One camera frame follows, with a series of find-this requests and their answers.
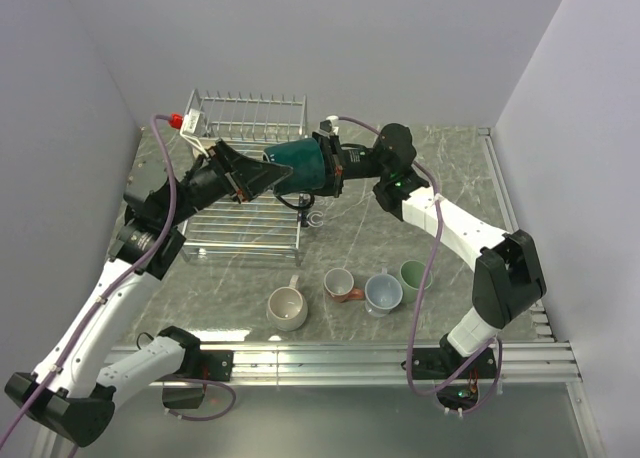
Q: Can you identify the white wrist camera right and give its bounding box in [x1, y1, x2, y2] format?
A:
[318, 115, 340, 137]

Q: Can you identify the dark green mug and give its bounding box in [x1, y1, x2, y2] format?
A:
[262, 138, 327, 211]

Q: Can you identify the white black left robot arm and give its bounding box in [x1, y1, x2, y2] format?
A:
[5, 141, 293, 447]

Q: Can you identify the aluminium mounting rail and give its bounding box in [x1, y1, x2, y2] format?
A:
[107, 341, 584, 389]

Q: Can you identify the aluminium side rail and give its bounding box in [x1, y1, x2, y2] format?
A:
[477, 127, 557, 343]

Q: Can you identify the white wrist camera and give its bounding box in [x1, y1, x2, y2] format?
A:
[318, 115, 340, 137]
[179, 108, 209, 157]

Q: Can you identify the light green mug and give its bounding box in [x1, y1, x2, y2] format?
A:
[397, 260, 426, 304]

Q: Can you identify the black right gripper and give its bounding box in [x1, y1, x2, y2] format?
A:
[289, 134, 389, 200]

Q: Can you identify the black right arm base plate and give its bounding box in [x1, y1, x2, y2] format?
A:
[411, 346, 498, 381]

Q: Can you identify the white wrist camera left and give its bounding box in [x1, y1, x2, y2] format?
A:
[179, 108, 209, 157]

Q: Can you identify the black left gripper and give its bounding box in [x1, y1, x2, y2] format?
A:
[163, 138, 293, 228]

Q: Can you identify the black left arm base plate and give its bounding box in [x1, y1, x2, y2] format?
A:
[189, 350, 234, 382]

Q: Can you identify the beige speckled round mug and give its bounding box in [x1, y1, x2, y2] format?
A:
[266, 275, 308, 332]

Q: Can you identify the light blue mug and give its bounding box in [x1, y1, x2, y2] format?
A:
[364, 268, 403, 318]

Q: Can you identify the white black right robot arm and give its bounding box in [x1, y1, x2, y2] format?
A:
[312, 120, 547, 378]

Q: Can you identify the pink white mug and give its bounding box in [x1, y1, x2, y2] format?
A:
[323, 268, 365, 303]

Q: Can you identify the silver wire dish rack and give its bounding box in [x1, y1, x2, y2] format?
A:
[181, 89, 308, 264]

